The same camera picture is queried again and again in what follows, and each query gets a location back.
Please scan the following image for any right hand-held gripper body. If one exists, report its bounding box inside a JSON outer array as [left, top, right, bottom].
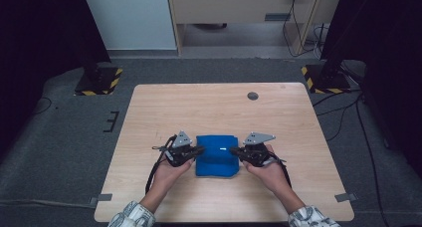
[[242, 131, 277, 168]]

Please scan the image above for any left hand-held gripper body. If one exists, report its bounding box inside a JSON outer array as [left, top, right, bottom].
[[164, 130, 197, 168]]

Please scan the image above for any blue cloth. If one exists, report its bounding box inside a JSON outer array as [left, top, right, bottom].
[[194, 134, 241, 178]]

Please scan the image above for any person's left hand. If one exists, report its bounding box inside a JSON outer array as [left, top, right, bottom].
[[153, 158, 195, 191]]

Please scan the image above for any person's right hand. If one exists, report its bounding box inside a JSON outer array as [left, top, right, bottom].
[[242, 144, 290, 195]]

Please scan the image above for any grey tape piece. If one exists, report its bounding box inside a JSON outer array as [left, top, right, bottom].
[[333, 192, 359, 203], [89, 193, 113, 208]]

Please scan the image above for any black stand with striped base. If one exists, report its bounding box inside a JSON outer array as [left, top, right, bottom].
[[73, 54, 123, 97], [301, 37, 352, 96]]

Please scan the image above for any light wooden cabinet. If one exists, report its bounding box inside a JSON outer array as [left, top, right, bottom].
[[165, 0, 344, 57]]

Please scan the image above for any white panel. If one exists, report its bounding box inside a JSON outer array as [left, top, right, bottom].
[[81, 0, 178, 52]]

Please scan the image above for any black curtain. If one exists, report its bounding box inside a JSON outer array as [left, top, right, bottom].
[[0, 0, 112, 158], [319, 0, 422, 178]]

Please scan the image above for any right hand-held gripper cable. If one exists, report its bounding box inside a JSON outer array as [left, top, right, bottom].
[[272, 155, 293, 189]]

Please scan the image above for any hand-held gripper cable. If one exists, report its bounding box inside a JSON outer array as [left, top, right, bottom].
[[144, 135, 177, 195], [272, 155, 293, 189]]

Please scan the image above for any left hand-held gripper cable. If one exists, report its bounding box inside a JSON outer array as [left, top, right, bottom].
[[144, 135, 177, 195]]

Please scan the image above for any long black floor cable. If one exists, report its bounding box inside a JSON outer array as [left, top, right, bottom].
[[354, 99, 387, 227]]

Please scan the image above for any black hanging cable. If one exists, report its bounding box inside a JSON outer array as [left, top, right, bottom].
[[282, 0, 321, 59]]

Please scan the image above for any thin black looped cable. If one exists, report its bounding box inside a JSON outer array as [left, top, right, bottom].
[[33, 97, 54, 115]]

